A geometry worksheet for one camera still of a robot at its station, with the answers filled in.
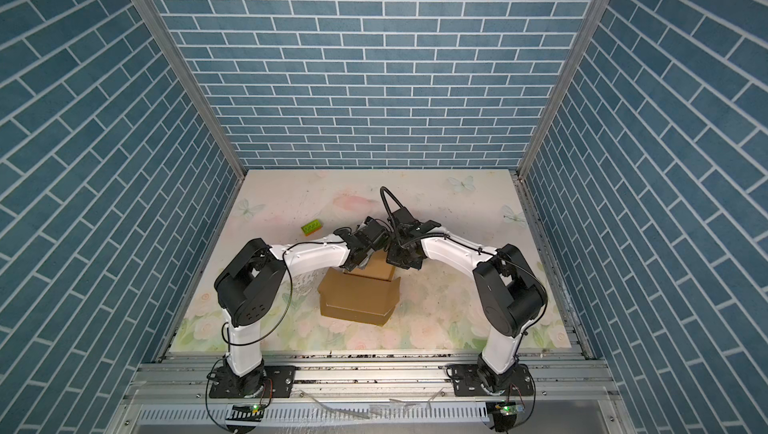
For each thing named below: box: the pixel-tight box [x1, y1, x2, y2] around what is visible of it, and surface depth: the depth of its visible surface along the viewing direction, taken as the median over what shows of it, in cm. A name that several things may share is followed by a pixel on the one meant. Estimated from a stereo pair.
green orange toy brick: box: [301, 219, 323, 236], surface depth 104 cm
